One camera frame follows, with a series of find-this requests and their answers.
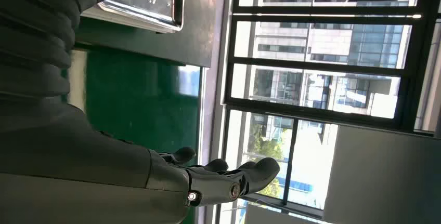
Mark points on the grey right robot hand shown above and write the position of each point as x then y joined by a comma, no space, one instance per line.
69,167

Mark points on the green conveyor belt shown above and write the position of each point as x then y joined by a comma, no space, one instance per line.
137,102

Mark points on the dark inbound machine top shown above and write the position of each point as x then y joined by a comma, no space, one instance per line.
196,26

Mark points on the grey cabinet box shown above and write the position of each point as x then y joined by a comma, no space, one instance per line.
386,177

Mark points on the ribbed grey right arm sleeve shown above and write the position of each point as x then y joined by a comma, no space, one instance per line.
34,43

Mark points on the stainless steel weighing tray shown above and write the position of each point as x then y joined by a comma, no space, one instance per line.
151,5

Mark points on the building outside window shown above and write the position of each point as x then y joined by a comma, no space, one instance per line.
330,43

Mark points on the black window frame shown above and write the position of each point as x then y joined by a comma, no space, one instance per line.
320,64

